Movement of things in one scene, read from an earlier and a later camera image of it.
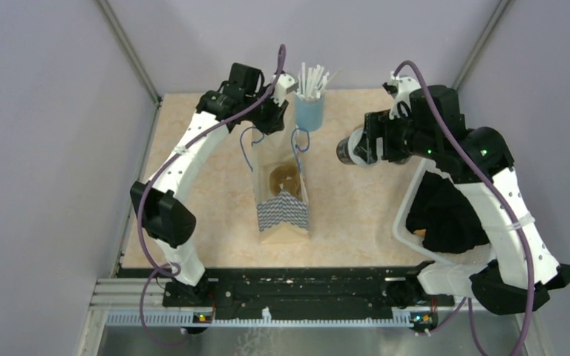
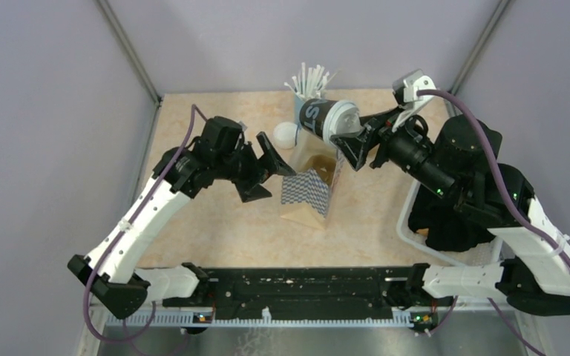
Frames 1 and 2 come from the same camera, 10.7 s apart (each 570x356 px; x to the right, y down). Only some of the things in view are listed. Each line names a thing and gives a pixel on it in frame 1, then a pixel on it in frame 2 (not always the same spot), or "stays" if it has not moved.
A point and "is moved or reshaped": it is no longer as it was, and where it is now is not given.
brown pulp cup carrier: [285, 176] -> [324, 165]
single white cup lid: [353, 142] is moved or reshaped
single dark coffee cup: [343, 151] is moved or reshaped
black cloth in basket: [440, 209] stays
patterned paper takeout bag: [283, 218] -> [306, 192]
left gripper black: [274, 124] -> [271, 162]
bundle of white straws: [311, 84] stays
